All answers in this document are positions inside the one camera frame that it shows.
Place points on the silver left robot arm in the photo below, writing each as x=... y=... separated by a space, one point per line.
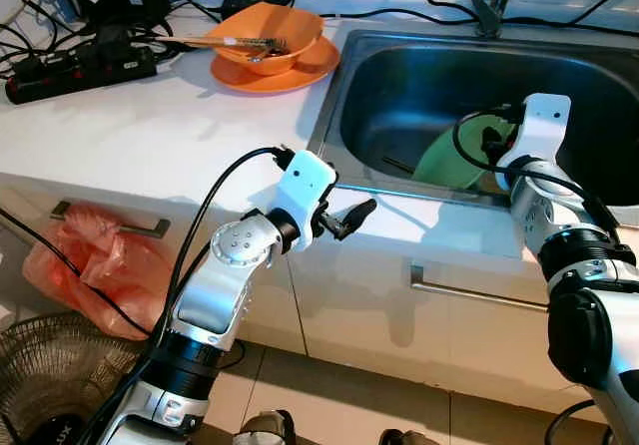
x=215 y=285

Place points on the dark metal sink faucet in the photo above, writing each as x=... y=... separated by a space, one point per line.
x=489 y=16

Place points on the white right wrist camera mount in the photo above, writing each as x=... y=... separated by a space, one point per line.
x=539 y=126

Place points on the green plate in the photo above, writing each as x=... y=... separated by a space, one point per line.
x=444 y=161

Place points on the orange bowl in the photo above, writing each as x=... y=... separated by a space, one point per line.
x=290 y=21

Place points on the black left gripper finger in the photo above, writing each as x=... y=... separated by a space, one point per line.
x=357 y=216

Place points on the flat black power adapter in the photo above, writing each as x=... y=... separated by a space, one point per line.
x=250 y=4

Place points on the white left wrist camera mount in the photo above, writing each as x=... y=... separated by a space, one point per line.
x=305 y=186

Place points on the red plastic bag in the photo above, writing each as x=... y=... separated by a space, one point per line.
x=90 y=265

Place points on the black power strip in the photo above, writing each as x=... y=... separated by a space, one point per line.
x=70 y=76

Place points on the orange plate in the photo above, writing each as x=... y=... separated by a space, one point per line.
x=300 y=79

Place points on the white kitchen cabinet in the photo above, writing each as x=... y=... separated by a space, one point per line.
x=349 y=305

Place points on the stainless steel sink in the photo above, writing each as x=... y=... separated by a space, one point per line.
x=419 y=86

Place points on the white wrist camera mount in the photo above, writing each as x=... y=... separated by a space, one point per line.
x=539 y=126
x=305 y=186

